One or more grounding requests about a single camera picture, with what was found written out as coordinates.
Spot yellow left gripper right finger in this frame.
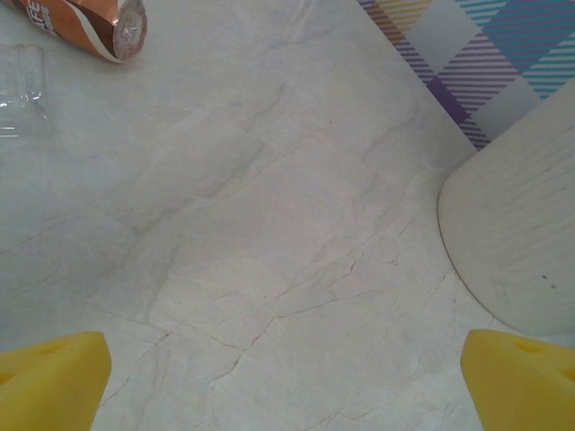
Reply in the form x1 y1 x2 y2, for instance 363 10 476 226
462 329 575 431

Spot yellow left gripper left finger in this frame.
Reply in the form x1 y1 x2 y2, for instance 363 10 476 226
0 330 113 431

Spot clear bottle with green cap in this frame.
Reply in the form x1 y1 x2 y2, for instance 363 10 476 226
0 42 51 141

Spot beige round bin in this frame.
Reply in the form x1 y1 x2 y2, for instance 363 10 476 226
437 80 575 337

